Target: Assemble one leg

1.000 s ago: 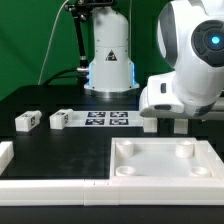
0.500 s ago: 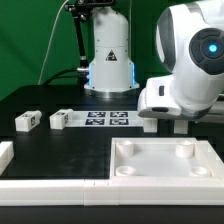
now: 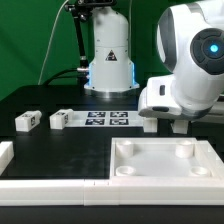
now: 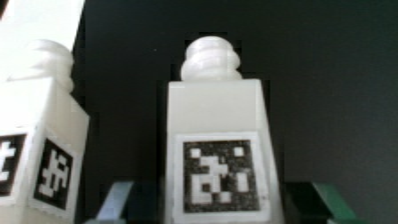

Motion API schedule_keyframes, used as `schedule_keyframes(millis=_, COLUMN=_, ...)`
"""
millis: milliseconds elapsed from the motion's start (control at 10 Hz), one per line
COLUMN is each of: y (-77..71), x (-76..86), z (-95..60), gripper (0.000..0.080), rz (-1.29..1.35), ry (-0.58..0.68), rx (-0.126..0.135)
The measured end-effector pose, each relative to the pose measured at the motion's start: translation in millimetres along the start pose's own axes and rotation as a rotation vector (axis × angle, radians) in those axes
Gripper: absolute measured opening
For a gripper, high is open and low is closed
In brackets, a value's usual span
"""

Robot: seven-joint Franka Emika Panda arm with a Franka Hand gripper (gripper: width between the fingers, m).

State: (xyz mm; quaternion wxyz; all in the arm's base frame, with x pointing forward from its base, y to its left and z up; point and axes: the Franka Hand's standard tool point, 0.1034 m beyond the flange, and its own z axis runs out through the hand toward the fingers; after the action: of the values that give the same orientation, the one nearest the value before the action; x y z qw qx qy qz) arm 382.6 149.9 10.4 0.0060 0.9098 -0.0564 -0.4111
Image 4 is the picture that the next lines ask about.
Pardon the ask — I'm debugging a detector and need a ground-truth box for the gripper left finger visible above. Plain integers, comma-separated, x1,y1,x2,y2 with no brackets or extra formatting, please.
84,181,134,224

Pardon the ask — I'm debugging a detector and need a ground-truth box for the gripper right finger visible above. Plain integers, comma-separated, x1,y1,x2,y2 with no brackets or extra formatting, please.
285,181,378,224

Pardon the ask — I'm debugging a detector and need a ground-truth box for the white table leg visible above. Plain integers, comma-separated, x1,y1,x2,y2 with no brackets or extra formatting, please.
164,36,285,224
0,39,93,224

